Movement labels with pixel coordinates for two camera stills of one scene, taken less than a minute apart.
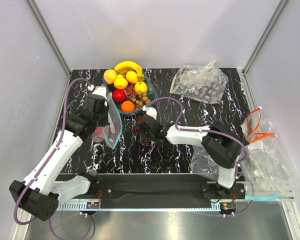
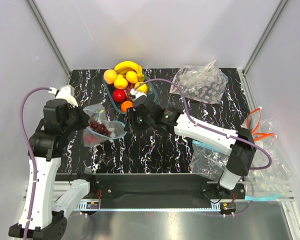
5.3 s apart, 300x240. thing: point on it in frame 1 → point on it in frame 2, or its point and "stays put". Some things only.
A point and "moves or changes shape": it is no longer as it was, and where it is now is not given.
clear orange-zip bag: (257, 132) stays put
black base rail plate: (162, 190) stays put
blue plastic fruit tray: (150, 91) stays put
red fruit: (99, 132) → (91, 139)
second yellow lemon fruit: (141, 86) stays put
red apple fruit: (119, 95) stays put
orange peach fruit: (110, 76) stays put
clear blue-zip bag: (110, 134) moves or changes shape
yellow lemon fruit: (131, 76) stays put
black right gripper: (144, 135) → (131, 126)
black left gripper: (105, 122) → (85, 121)
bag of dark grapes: (205, 83) stays put
